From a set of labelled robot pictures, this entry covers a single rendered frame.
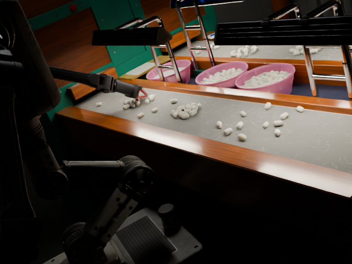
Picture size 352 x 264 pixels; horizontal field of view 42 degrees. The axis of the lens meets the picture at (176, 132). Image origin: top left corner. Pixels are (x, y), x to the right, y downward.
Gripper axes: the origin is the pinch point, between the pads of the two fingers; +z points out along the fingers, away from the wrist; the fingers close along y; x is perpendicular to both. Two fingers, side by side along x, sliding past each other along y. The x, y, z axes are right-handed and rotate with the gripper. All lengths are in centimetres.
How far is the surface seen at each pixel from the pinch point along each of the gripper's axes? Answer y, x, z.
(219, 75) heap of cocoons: -24.3, -18.1, 23.4
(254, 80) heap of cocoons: -50, -17, 22
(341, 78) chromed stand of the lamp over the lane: -104, -16, 6
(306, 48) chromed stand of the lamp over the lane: -92, -24, -1
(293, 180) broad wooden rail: -117, 21, -25
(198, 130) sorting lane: -59, 12, -11
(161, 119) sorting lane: -30.7, 11.0, -9.8
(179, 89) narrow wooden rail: -16.9, -6.0, 7.2
